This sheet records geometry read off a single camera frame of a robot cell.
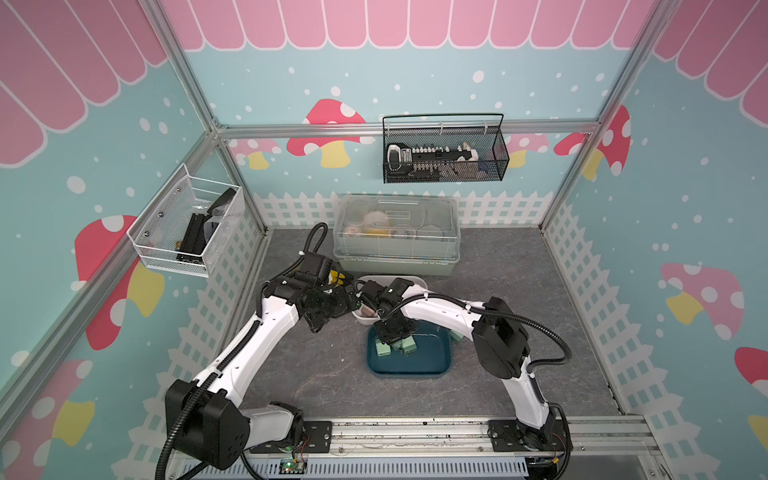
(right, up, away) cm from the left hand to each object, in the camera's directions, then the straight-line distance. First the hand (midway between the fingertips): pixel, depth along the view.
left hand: (347, 314), depth 79 cm
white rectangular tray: (+21, +7, +18) cm, 29 cm away
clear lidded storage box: (+13, +22, +18) cm, 32 cm away
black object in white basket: (-36, +19, -8) cm, 41 cm away
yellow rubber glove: (-9, +8, +24) cm, 27 cm away
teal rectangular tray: (+24, -14, +8) cm, 29 cm away
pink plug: (+6, +3, -11) cm, 13 cm away
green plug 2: (+17, -11, +8) cm, 22 cm away
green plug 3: (+13, -10, +6) cm, 18 cm away
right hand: (+12, -9, +8) cm, 17 cm away
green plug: (+9, -12, +8) cm, 17 cm away
